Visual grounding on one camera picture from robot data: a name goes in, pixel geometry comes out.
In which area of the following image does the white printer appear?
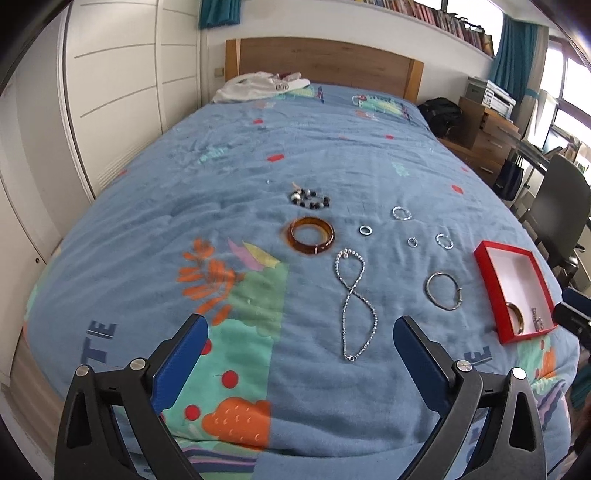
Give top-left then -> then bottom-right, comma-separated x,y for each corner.
464,78 -> 517,121

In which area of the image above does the grey office chair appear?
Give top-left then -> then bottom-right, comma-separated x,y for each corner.
519,154 -> 591,278

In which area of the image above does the black bag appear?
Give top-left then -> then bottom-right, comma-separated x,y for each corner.
418,98 -> 463,138

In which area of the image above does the large silver hoop bangle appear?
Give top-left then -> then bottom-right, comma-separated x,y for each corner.
425,271 -> 463,311

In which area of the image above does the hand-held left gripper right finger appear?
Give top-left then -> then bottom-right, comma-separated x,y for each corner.
392,316 -> 548,480

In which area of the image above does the white garment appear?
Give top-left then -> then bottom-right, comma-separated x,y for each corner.
212,71 -> 311,103

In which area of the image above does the dark beaded bracelet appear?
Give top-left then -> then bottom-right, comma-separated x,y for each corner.
290,183 -> 331,212

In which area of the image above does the dark blue hanging bag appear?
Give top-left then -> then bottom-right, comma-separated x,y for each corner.
493,157 -> 525,201

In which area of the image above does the row of books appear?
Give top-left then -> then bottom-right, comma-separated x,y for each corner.
360,0 -> 495,56

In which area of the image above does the brown gold bangle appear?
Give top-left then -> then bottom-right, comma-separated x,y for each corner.
505,301 -> 526,334

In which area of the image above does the white wardrobe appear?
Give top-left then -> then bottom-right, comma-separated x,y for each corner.
0,0 -> 204,296

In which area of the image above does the blue printed blanket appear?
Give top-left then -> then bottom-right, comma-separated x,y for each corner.
23,83 -> 580,480

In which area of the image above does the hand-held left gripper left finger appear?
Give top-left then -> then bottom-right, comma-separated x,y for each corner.
54,314 -> 209,480

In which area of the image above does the wooden bed frame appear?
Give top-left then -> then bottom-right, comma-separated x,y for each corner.
9,332 -> 63,409

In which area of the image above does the red jewelry box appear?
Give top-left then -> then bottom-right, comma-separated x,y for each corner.
474,240 -> 559,345

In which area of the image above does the wooden drawer cabinet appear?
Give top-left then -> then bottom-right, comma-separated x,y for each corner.
441,97 -> 520,185

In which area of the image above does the glass desk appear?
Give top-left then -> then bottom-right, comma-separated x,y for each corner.
512,136 -> 555,163

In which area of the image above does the amber bangle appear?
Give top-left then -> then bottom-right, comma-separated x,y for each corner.
286,217 -> 335,254

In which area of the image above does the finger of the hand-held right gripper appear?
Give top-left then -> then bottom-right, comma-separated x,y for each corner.
553,302 -> 591,337
562,287 -> 591,319

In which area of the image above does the silver bead necklace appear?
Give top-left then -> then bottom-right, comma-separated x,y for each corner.
335,248 -> 378,363

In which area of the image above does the teal curtain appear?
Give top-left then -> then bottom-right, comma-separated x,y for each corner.
489,14 -> 539,100
199,0 -> 241,29

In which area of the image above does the wooden headboard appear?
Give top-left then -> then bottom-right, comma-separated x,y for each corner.
225,38 -> 424,100

